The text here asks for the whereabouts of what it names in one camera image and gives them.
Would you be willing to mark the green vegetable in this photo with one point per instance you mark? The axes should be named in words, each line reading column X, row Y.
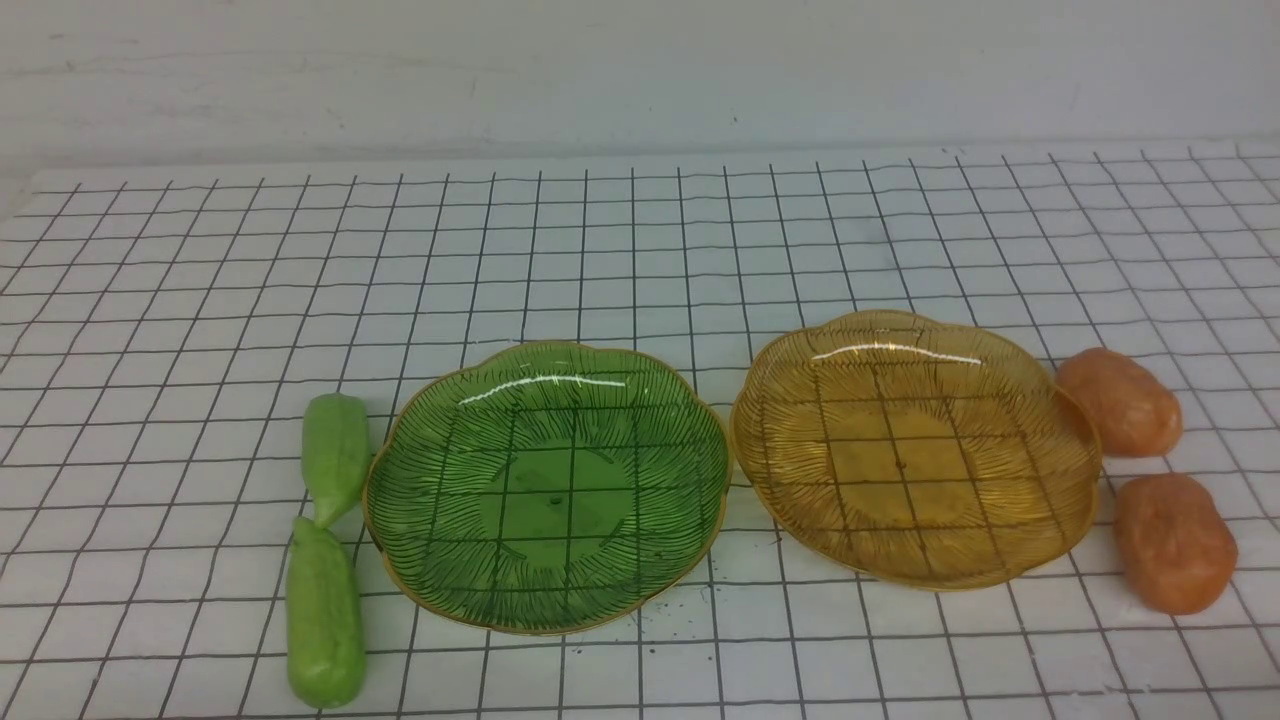
column 335, row 455
column 326, row 657

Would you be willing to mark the orange potato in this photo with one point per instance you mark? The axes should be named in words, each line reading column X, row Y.
column 1135, row 414
column 1178, row 553

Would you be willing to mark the green glass plate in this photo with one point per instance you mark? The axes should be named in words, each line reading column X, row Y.
column 550, row 489

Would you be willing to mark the amber glass plate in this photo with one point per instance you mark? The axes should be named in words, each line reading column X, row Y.
column 919, row 452

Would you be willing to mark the white grid tablecloth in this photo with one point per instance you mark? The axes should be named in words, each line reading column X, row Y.
column 164, row 328

